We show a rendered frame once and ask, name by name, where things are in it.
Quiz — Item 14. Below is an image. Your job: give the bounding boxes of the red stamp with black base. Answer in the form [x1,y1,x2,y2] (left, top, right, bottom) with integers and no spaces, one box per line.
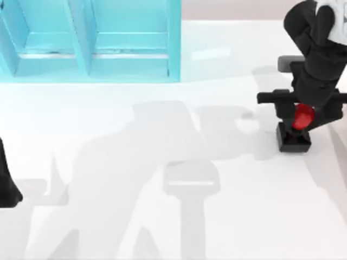
[275,102,317,153]

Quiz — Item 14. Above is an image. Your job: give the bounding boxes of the grey rounded box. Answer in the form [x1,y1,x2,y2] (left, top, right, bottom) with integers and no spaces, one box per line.
[277,55,306,73]

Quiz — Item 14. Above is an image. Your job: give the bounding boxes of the light blue rack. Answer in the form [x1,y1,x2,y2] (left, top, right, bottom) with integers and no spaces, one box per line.
[0,0,182,83]

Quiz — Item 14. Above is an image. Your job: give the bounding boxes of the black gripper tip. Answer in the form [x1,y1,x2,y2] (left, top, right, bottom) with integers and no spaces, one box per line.
[0,137,24,209]

